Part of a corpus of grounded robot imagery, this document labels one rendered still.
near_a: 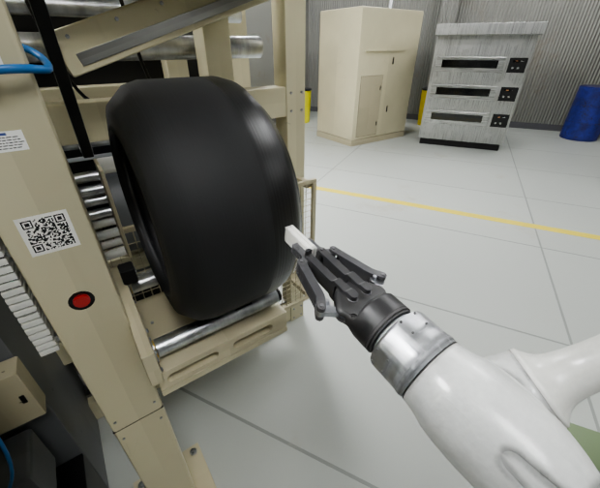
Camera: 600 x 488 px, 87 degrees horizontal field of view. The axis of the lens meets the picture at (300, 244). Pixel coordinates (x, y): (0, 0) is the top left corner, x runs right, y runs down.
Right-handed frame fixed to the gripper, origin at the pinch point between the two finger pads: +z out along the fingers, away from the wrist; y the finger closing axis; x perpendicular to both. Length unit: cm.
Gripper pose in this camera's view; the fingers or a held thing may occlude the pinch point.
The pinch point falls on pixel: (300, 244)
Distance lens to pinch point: 52.0
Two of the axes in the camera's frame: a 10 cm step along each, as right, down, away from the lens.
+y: -8.1, 3.0, -5.0
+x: -1.0, 7.8, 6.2
